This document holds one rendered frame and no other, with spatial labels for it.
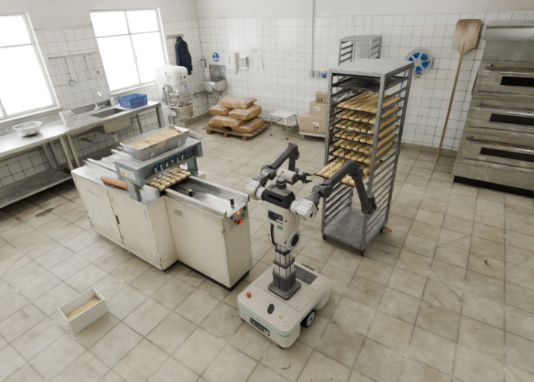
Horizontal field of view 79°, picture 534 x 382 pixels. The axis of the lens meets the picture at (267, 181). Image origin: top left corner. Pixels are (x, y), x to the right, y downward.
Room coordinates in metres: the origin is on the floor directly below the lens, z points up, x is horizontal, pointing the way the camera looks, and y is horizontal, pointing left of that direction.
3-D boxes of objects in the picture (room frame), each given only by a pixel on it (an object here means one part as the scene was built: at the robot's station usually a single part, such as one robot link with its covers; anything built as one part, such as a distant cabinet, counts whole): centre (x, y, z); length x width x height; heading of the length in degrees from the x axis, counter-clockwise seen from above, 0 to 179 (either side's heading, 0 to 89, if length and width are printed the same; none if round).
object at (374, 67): (2.90, -0.95, 0.93); 0.64 x 0.51 x 1.78; 139
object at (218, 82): (7.36, 1.01, 0.93); 0.99 x 0.38 x 1.09; 56
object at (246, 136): (6.56, 0.58, 0.06); 1.20 x 0.80 x 0.11; 59
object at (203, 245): (2.46, 0.55, 0.45); 0.70 x 0.34 x 0.90; 54
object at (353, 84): (2.90, -0.95, 1.68); 0.60 x 0.40 x 0.02; 139
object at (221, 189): (2.94, 0.97, 0.87); 2.01 x 0.03 x 0.07; 54
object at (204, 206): (2.71, 1.14, 0.87); 2.01 x 0.03 x 0.07; 54
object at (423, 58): (5.23, -2.39, 1.10); 0.41 x 0.17 x 1.10; 56
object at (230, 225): (2.25, 0.26, 0.77); 0.24 x 0.04 x 0.14; 144
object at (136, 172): (2.76, 0.96, 1.01); 0.72 x 0.33 x 0.34; 144
